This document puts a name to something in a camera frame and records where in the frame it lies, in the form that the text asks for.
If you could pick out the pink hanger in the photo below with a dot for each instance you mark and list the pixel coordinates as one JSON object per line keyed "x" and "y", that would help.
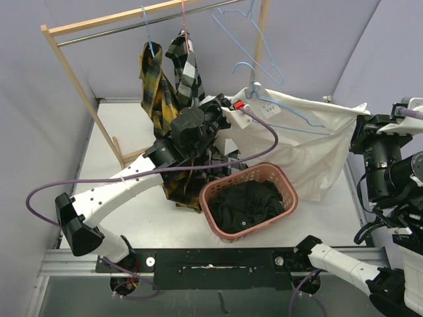
{"x": 185, "y": 29}

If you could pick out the yellow plaid shirt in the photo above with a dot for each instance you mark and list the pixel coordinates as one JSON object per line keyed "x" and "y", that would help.
{"x": 160, "y": 103}

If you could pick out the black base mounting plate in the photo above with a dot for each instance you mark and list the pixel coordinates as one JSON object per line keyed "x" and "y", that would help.
{"x": 173, "y": 269}

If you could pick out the blue hanger of yellow shirt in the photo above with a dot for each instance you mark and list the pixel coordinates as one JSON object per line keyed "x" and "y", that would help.
{"x": 149, "y": 39}

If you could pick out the metal hanging rod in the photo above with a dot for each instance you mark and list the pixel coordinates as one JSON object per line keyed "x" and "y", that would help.
{"x": 127, "y": 15}

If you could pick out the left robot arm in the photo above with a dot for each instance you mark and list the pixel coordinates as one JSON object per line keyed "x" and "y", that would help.
{"x": 191, "y": 134}

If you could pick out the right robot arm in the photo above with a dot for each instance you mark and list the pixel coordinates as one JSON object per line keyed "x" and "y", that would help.
{"x": 394, "y": 191}

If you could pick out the pink plastic laundry basket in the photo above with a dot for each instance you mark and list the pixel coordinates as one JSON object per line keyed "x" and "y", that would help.
{"x": 260, "y": 173}

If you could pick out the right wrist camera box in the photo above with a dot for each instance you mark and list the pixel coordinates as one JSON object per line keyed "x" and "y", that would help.
{"x": 406, "y": 116}

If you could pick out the wooden clothes rack frame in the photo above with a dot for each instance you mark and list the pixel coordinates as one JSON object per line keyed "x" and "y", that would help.
{"x": 112, "y": 142}

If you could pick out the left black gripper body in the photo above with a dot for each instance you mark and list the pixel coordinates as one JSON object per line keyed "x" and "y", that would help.
{"x": 214, "y": 117}

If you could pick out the light blue wire hanger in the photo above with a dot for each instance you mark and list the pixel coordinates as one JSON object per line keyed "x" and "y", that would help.
{"x": 260, "y": 43}

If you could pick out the black white checked shirt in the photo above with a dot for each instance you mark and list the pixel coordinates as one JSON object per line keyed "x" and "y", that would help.
{"x": 190, "y": 92}

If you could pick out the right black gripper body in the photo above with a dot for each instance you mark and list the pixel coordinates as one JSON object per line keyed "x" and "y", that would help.
{"x": 375, "y": 145}

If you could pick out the blue hanger of white shirt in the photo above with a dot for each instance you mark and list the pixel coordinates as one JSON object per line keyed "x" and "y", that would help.
{"x": 253, "y": 91}

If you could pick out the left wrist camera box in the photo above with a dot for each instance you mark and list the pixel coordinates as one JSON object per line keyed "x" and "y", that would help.
{"x": 236, "y": 117}

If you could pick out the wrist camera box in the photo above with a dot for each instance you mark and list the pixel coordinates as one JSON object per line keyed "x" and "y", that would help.
{"x": 236, "y": 117}
{"x": 406, "y": 116}

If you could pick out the dark pinstriped shirt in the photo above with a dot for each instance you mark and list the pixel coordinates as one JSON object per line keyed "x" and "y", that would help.
{"x": 246, "y": 205}

